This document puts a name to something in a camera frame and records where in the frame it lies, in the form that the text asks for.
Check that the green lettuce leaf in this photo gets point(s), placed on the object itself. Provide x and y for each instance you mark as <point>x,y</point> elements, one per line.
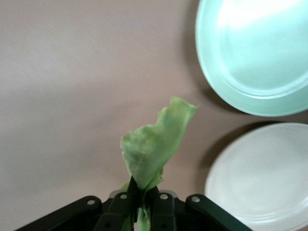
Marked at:
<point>156,144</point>

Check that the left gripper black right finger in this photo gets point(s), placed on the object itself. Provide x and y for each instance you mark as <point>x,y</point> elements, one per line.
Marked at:
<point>168,214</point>

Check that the pale beige round plate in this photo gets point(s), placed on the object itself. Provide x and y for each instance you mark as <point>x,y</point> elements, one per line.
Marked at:
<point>260,178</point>

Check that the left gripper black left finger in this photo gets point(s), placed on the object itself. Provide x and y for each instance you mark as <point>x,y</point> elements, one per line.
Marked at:
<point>110,211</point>

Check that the pale green round plate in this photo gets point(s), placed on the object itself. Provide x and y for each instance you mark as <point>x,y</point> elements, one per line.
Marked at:
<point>260,55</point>

